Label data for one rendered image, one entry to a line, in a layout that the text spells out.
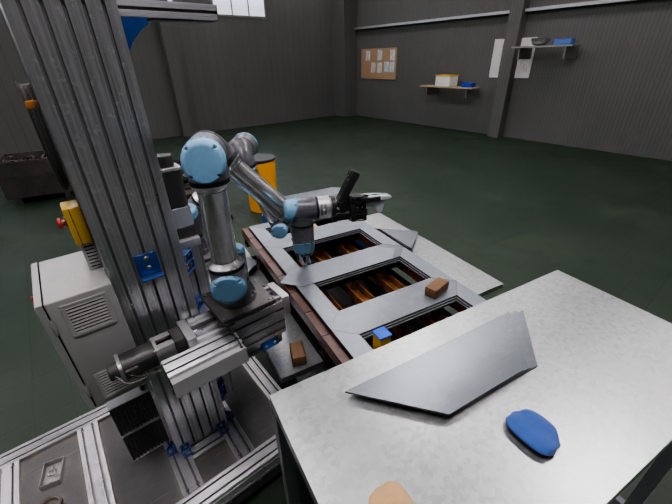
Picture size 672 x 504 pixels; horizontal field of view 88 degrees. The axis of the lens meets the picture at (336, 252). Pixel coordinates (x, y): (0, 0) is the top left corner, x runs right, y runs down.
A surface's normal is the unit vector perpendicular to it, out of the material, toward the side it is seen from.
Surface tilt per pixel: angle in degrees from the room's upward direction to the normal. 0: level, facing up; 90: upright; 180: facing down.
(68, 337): 90
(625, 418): 0
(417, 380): 0
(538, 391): 0
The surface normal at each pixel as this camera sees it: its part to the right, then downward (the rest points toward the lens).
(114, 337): 0.63, 0.36
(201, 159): 0.22, 0.35
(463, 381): -0.02, -0.88
